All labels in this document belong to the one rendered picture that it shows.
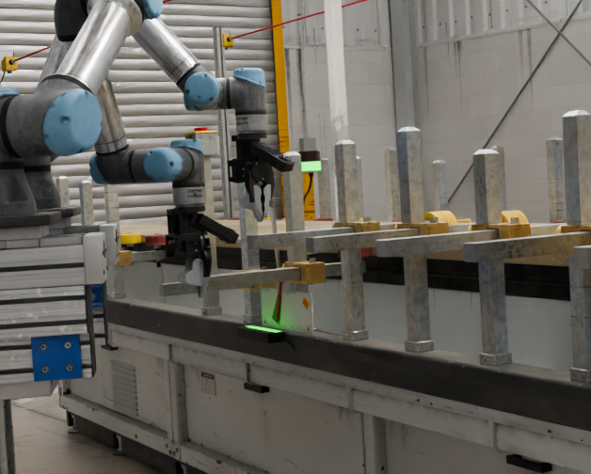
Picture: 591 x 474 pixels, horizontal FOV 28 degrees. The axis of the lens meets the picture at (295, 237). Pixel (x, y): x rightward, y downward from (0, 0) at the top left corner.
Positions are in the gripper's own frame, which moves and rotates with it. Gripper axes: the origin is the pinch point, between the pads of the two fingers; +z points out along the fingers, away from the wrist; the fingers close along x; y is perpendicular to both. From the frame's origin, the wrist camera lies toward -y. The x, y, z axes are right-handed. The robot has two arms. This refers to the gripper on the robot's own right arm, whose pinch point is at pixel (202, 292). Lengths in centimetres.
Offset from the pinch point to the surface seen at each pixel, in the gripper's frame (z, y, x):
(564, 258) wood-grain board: -6, -46, 72
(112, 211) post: -18, -27, -127
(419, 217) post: -16, -28, 48
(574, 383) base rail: 13, -24, 96
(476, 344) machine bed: 14, -48, 40
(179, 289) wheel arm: 1.0, -4.3, -23.5
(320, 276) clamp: -1.4, -28.8, 5.0
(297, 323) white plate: 10.3, -25.3, -1.2
